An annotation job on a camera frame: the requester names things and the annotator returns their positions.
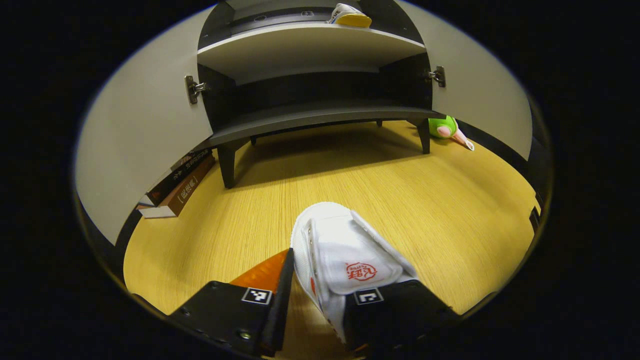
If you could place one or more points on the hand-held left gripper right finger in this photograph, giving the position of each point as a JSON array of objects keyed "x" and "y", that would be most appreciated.
[{"x": 400, "y": 315}]

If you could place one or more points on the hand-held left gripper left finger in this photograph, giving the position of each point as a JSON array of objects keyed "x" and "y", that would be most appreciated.
[{"x": 280, "y": 310}]

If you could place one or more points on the white shoe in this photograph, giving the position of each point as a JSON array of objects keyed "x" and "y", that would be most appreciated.
[
  {"x": 352, "y": 17},
  {"x": 345, "y": 240}
]

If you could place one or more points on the white shoe cabinet door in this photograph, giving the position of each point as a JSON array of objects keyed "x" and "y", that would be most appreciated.
[
  {"x": 145, "y": 125},
  {"x": 480, "y": 90}
]

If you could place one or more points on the white and grey shoe cabinet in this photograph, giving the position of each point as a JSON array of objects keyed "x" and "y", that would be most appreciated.
[{"x": 300, "y": 50}]

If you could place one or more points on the metal door hinge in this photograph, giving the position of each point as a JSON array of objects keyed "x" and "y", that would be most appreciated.
[
  {"x": 191, "y": 90},
  {"x": 439, "y": 76}
]

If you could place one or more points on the brown book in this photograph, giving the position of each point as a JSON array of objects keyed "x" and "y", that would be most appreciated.
[{"x": 182, "y": 194}]

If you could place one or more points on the black book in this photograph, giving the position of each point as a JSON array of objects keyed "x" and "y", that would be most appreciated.
[{"x": 172, "y": 179}]

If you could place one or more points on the green plush toy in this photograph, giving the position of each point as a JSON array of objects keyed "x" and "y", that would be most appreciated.
[{"x": 442, "y": 127}]

